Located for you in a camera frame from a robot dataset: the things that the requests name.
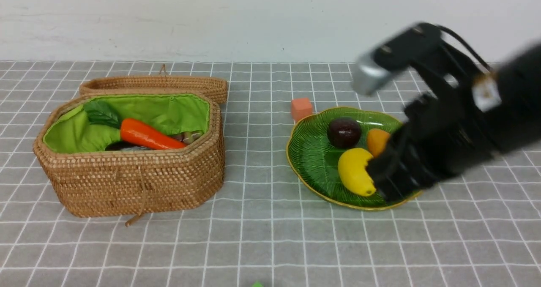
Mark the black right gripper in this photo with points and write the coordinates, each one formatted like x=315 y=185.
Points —
x=446 y=133

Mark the yellow-orange toy mango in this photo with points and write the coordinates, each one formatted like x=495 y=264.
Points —
x=376 y=141

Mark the dark purple toy plum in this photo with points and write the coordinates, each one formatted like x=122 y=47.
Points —
x=344 y=132

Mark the purple toy eggplant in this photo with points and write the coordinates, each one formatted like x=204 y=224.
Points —
x=187 y=137

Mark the orange toy carrot green leaves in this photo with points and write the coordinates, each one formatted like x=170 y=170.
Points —
x=131 y=130

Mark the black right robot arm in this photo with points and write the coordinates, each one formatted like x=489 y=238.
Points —
x=514 y=89

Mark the grey checked tablecloth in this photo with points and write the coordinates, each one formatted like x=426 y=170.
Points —
x=480 y=230

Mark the green leaf-shaped glass plate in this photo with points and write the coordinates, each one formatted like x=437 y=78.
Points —
x=314 y=160

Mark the small orange foam cube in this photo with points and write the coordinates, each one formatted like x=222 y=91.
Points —
x=300 y=108

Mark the woven wicker basket lid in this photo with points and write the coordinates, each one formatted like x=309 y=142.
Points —
x=213 y=88

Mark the woven wicker basket green lining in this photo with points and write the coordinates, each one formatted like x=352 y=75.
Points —
x=91 y=182

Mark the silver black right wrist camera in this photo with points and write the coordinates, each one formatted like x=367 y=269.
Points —
x=375 y=68

